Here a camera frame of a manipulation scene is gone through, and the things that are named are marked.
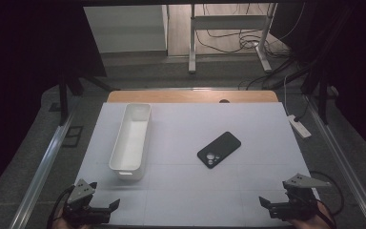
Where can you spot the white table board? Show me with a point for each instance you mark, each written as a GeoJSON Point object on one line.
{"type": "Point", "coordinates": [184, 191]}

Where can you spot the white metal desk frame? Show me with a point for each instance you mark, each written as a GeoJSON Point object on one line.
{"type": "Point", "coordinates": [228, 22]}

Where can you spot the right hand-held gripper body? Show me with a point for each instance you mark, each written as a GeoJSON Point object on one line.
{"type": "Point", "coordinates": [300, 198]}

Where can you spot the person's left hand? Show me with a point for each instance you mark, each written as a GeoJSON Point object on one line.
{"type": "Point", "coordinates": [60, 225]}

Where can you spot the silver metal rail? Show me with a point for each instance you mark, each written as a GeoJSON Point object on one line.
{"type": "Point", "coordinates": [41, 171]}
{"type": "Point", "coordinates": [340, 152]}

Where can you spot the white plastic storage bin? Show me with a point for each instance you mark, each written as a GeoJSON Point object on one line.
{"type": "Point", "coordinates": [132, 143]}

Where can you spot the person's right hand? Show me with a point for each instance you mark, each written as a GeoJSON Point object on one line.
{"type": "Point", "coordinates": [322, 222]}

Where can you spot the white power strip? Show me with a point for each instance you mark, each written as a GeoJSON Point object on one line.
{"type": "Point", "coordinates": [299, 127]}

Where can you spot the white cabinet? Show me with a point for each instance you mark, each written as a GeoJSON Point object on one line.
{"type": "Point", "coordinates": [125, 28]}

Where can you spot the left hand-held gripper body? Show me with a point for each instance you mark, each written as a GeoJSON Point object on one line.
{"type": "Point", "coordinates": [80, 192]}

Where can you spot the black metal stand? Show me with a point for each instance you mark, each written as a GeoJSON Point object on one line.
{"type": "Point", "coordinates": [64, 98]}
{"type": "Point", "coordinates": [322, 101]}

